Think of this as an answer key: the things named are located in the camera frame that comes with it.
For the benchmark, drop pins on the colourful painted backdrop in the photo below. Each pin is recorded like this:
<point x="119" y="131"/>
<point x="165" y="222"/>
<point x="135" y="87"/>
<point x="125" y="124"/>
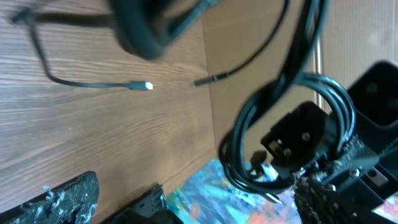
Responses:
<point x="207" y="197"/>

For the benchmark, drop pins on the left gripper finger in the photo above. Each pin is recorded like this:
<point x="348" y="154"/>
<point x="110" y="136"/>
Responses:
<point x="74" y="201"/>

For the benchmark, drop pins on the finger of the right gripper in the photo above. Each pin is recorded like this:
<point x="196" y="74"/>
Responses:
<point x="355" y="155"/>
<point x="318" y="204"/>

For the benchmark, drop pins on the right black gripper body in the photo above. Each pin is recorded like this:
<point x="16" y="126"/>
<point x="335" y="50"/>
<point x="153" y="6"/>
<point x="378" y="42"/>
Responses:
<point x="370" y="187"/>

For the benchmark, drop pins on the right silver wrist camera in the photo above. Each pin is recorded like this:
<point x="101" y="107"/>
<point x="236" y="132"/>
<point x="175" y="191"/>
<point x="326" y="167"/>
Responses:
<point x="374" y="94"/>

